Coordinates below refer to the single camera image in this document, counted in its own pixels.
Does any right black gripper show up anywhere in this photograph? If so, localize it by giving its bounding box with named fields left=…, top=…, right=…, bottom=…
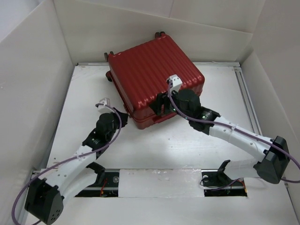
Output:
left=150, top=86, right=192, bottom=120

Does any red hard-shell suitcase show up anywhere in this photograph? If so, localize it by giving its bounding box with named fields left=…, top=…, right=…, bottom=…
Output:
left=104, top=31, right=205, bottom=129

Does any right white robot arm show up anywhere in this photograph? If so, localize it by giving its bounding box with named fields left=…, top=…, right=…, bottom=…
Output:
left=150, top=89, right=290, bottom=185

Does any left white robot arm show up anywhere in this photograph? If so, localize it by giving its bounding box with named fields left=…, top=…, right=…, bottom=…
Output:
left=24, top=111, right=128, bottom=225

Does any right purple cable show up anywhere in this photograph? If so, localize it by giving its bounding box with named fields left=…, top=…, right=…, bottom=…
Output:
left=166, top=78, right=300, bottom=183

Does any purple cable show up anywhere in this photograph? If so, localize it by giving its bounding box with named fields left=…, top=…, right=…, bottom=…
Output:
left=11, top=104, right=122, bottom=225
left=166, top=78, right=300, bottom=183

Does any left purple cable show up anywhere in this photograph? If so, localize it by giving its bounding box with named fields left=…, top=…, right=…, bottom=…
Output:
left=11, top=104, right=122, bottom=225

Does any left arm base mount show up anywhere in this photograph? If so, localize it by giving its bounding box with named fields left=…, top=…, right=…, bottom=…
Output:
left=76, top=169, right=120, bottom=198

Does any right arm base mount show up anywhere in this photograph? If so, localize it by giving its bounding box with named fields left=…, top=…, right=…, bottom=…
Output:
left=199, top=160, right=248, bottom=197

